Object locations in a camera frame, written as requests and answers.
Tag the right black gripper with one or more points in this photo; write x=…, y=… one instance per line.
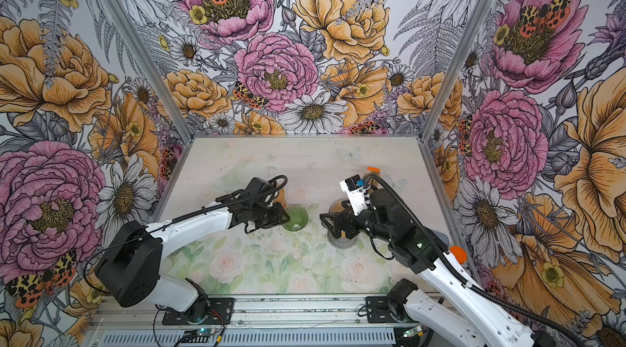
x=347, y=215

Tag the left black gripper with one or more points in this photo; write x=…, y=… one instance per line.
x=276, y=220

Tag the clear grey glass carafe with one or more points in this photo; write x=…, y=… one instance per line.
x=342, y=242

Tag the orange glass carafe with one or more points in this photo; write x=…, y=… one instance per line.
x=280, y=198

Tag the orange coffee filter pack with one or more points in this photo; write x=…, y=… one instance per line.
x=373, y=171

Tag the clear grey glass dripper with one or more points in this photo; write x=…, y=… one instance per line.
x=339, y=206

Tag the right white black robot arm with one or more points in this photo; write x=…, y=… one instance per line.
x=476, y=318

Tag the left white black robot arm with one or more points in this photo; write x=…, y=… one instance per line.
x=130, y=267

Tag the green glass dripper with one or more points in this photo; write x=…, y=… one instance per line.
x=297, y=218

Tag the orange lid bottle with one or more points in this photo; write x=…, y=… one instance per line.
x=459, y=253

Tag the green circuit board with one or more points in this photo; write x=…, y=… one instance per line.
x=416, y=331

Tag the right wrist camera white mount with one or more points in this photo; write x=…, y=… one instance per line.
x=354, y=188

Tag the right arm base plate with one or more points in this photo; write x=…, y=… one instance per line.
x=380, y=310

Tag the aluminium rail frame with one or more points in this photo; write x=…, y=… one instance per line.
x=264, y=320

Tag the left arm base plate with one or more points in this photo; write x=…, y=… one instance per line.
x=210, y=311

